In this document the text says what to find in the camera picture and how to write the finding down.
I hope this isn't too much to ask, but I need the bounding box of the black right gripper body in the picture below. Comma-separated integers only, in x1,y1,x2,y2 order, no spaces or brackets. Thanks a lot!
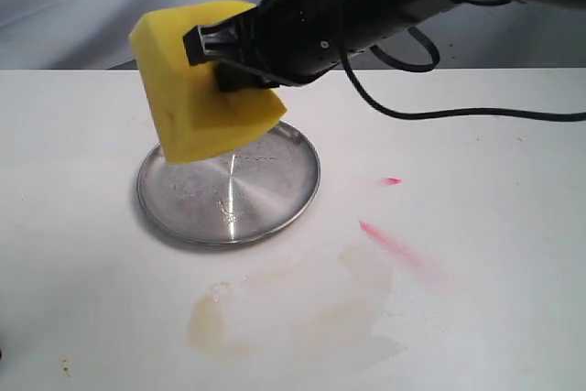
246,0,412,86

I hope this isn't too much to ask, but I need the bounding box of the yellow sponge block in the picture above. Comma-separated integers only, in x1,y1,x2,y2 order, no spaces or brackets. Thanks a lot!
129,0,287,164

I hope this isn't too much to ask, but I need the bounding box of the brownish liquid spill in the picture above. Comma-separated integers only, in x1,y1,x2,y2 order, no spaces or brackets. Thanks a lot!
187,244,406,359

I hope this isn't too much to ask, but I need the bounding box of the round steel plate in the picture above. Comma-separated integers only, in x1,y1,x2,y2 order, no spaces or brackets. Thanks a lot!
136,122,320,246

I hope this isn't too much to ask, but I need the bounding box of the grey backdrop cloth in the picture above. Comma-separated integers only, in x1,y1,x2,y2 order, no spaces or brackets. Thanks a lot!
1,0,585,70

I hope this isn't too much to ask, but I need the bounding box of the black cable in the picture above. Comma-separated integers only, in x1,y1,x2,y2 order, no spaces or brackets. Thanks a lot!
244,0,586,123

